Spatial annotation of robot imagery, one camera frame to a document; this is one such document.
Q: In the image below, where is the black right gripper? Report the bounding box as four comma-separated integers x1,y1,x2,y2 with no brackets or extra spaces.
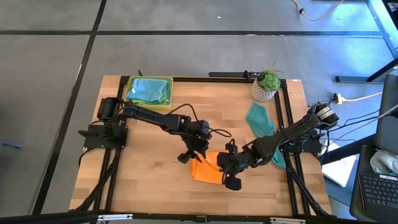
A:
216,148,249,175

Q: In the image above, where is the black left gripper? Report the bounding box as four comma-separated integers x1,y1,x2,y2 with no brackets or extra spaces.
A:
177,132,213,165

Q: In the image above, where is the orange microfiber towel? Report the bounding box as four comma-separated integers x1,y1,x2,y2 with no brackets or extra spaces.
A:
190,151,225,185

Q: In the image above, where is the teal microfiber towel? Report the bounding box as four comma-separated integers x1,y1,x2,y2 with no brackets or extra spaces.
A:
245,102,287,170

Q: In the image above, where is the turquoise microfiber towel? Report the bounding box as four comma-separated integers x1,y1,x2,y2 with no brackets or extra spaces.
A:
126,77,170,105

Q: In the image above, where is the black crossbeam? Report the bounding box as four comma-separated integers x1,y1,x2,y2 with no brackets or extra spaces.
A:
0,210,398,224

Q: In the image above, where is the triangle-patterned plant pot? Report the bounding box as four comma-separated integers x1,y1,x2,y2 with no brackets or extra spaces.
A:
250,78,278,103

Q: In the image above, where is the yellow-green plastic bin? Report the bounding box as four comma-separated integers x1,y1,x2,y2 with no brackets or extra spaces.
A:
125,75,174,111

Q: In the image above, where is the black clamp bar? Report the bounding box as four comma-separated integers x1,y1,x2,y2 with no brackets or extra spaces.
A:
208,71,259,79

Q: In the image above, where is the green potted plant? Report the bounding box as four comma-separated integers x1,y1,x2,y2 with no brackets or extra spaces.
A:
257,58,284,93

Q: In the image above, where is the white notebook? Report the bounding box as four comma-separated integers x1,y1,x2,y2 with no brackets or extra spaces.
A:
321,141,358,189

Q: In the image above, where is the black diagonal desk bar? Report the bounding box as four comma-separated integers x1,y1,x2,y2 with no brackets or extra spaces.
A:
322,133,377,166

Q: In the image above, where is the dark grey laptop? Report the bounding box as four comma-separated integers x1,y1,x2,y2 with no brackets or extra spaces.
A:
349,73,398,223

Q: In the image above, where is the pale crumpled cloth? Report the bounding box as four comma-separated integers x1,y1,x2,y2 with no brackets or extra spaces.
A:
369,149,398,177

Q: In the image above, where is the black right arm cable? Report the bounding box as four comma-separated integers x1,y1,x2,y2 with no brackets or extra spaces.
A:
225,139,239,155

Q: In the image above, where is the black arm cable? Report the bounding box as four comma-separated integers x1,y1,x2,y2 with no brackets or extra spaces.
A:
225,139,239,155
167,103,233,139

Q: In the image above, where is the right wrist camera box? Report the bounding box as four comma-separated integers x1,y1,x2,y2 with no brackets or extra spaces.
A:
223,175,243,192

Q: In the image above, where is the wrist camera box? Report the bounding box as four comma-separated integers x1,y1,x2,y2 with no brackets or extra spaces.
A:
196,119,213,135
223,175,243,192

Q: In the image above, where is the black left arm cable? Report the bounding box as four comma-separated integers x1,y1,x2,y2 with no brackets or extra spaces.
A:
167,103,233,139

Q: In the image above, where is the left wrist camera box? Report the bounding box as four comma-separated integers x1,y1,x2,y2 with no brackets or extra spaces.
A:
196,119,213,135

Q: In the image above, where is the silver beam bracket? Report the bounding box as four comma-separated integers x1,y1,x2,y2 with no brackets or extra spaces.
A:
97,213,134,222
269,217,307,224

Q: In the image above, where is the black aluminium table frame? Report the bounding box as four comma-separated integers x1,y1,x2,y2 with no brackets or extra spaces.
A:
70,75,332,218

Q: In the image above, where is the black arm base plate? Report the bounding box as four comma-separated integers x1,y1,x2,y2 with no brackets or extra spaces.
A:
276,127,323,154
78,124,129,150

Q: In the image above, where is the black floor cable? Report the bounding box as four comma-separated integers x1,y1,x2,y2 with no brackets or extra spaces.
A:
335,108,382,131

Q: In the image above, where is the white floor cable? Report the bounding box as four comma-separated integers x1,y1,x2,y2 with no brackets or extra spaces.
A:
341,91,384,103

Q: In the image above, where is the black desk leg frame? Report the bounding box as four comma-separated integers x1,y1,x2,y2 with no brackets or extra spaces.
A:
335,0,398,84

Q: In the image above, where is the grey floor cable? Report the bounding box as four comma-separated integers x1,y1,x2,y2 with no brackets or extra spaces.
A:
329,104,398,146

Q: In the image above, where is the yellow floor cable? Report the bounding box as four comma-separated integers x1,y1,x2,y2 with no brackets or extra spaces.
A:
291,0,345,22

